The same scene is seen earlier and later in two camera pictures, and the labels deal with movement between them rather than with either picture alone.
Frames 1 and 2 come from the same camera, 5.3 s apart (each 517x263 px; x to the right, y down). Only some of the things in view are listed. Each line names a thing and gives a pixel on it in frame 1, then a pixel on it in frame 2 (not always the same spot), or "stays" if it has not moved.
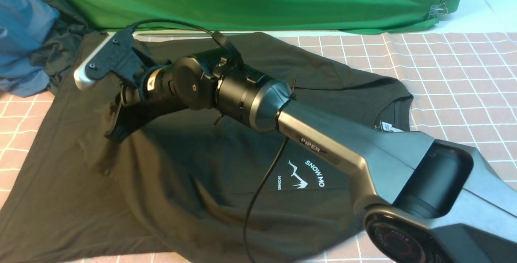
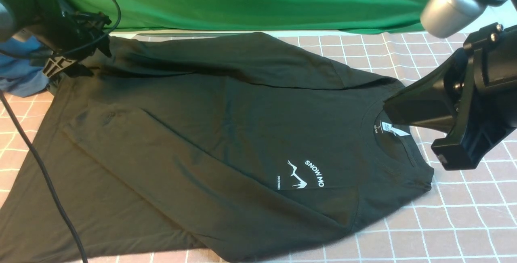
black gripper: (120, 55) to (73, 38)
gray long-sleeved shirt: (179, 184) stays
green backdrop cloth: (255, 2) stays
